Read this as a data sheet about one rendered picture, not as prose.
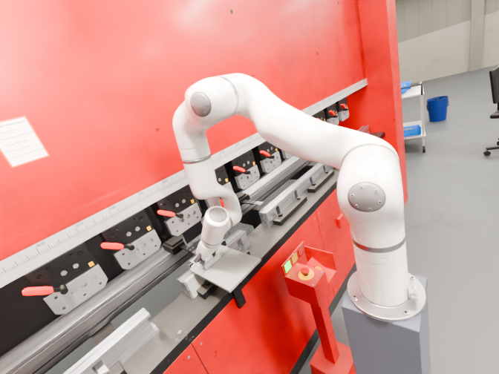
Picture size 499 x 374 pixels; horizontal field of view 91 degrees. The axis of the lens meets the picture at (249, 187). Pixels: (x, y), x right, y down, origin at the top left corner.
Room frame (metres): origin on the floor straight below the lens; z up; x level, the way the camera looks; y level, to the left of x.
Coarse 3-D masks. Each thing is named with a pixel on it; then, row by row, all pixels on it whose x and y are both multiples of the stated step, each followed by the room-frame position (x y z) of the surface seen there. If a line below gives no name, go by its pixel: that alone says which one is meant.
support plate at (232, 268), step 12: (216, 252) 0.94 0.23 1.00; (228, 252) 0.91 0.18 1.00; (240, 252) 0.89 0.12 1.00; (216, 264) 0.86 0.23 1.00; (228, 264) 0.83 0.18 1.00; (240, 264) 0.81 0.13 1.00; (252, 264) 0.78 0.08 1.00; (204, 276) 0.81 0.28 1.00; (216, 276) 0.78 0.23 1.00; (228, 276) 0.76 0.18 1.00; (240, 276) 0.74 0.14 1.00; (228, 288) 0.70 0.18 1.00
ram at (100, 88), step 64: (0, 0) 0.78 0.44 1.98; (64, 0) 0.87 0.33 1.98; (128, 0) 1.00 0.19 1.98; (192, 0) 1.17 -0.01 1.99; (256, 0) 1.44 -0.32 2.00; (320, 0) 1.89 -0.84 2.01; (0, 64) 0.73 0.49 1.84; (64, 64) 0.82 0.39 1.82; (128, 64) 0.94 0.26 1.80; (192, 64) 1.10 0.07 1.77; (256, 64) 1.36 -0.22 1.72; (320, 64) 1.79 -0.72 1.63; (64, 128) 0.76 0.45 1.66; (128, 128) 0.88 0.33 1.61; (0, 192) 0.64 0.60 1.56; (64, 192) 0.71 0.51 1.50; (128, 192) 0.81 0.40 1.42; (0, 256) 0.59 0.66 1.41
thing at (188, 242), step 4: (196, 224) 0.96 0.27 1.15; (200, 224) 0.98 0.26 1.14; (192, 228) 0.95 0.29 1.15; (196, 228) 0.96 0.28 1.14; (200, 228) 0.97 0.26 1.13; (184, 232) 0.92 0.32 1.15; (188, 232) 0.93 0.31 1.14; (192, 232) 0.94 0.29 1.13; (196, 232) 0.95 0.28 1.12; (200, 232) 0.97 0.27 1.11; (184, 236) 0.92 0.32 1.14; (188, 236) 0.93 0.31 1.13; (192, 236) 0.94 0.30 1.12; (196, 236) 0.95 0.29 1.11; (200, 236) 0.97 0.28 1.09; (184, 240) 0.92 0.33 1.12; (188, 240) 0.92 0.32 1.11; (192, 240) 0.94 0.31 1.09; (196, 240) 0.95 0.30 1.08; (188, 244) 0.93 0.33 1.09
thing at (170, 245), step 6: (168, 240) 1.13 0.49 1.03; (174, 240) 1.11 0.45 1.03; (180, 240) 1.10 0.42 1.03; (168, 246) 1.09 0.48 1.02; (174, 246) 1.07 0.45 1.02; (180, 246) 1.08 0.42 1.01; (186, 246) 1.07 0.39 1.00; (192, 246) 1.05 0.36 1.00; (174, 252) 1.06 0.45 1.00; (192, 252) 1.00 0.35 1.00
